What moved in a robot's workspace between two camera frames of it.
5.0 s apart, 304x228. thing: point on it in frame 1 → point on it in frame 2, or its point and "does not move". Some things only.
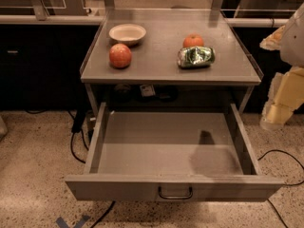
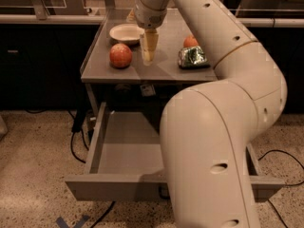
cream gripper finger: (272, 42) → (150, 7)
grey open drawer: (136, 157) does not move
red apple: (120, 56) does not move
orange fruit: (193, 39) does not move
